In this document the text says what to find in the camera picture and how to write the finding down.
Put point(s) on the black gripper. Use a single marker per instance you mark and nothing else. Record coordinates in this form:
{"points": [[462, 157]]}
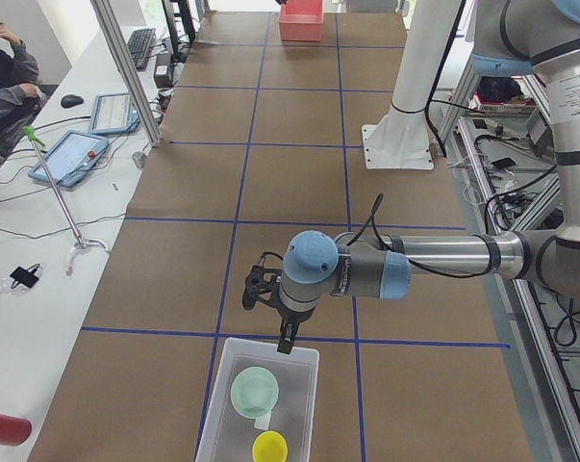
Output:
{"points": [[292, 318]]}

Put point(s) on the light green bowl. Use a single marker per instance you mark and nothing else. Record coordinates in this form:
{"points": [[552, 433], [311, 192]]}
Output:
{"points": [[254, 392]]}

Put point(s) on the yellow plastic cup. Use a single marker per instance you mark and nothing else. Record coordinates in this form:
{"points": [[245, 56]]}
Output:
{"points": [[270, 446]]}

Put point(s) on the translucent white plastic box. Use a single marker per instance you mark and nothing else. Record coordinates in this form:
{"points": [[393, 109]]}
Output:
{"points": [[228, 436]]}

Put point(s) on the small black device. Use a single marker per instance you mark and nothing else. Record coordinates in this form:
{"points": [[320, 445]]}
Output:
{"points": [[25, 278]]}

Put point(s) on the near teach pendant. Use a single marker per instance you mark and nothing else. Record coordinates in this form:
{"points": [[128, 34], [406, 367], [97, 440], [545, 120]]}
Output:
{"points": [[73, 156]]}

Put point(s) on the teach pendant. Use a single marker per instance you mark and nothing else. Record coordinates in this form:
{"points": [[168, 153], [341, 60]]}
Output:
{"points": [[113, 114], [73, 156]]}

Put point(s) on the far teach pendant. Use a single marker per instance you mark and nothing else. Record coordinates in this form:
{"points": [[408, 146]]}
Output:
{"points": [[113, 114]]}

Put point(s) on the black power adapter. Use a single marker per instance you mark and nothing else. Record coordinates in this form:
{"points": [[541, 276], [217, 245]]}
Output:
{"points": [[163, 71]]}

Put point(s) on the red bottle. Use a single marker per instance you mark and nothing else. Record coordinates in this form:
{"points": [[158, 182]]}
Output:
{"points": [[13, 430]]}

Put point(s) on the pink plastic tray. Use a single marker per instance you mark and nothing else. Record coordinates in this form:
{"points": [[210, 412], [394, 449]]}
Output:
{"points": [[301, 20]]}

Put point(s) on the black computer mouse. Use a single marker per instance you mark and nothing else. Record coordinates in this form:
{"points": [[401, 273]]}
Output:
{"points": [[71, 100]]}

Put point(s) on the black keyboard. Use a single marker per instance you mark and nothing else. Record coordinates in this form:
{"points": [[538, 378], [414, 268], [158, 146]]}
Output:
{"points": [[140, 44]]}

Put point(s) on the seated person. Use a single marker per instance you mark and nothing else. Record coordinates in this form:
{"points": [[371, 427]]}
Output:
{"points": [[20, 96]]}

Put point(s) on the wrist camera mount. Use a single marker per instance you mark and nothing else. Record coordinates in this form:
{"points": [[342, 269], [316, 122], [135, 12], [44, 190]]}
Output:
{"points": [[262, 284]]}

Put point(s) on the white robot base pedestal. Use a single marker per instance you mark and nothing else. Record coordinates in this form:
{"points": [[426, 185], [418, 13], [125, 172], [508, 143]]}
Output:
{"points": [[400, 140]]}

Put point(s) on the aluminium frame post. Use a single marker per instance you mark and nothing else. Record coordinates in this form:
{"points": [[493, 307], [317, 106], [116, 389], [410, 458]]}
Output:
{"points": [[122, 59]]}

